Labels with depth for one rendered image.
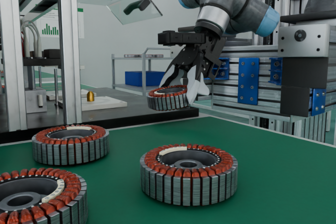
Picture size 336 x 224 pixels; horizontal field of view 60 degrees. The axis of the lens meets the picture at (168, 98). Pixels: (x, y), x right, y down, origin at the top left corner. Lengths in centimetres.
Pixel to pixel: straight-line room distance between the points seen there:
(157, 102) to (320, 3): 64
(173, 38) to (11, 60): 32
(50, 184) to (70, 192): 5
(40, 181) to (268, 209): 23
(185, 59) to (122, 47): 602
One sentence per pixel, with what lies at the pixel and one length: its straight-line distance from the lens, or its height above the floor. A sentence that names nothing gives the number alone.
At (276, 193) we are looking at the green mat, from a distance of 36.
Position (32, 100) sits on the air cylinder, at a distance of 75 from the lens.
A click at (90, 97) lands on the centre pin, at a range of 82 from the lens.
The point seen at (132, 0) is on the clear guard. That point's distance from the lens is 83.
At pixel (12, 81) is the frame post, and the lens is 58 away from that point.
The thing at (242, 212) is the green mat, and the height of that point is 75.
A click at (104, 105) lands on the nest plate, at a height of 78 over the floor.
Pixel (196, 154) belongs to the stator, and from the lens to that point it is 37.
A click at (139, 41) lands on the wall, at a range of 690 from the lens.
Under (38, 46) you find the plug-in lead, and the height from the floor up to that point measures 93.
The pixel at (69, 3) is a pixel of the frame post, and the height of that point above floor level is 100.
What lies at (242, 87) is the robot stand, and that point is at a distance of 117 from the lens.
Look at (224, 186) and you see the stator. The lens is 31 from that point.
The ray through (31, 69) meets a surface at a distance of 76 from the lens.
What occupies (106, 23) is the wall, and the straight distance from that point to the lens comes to 660.
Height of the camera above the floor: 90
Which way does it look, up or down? 8 degrees down
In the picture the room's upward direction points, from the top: straight up
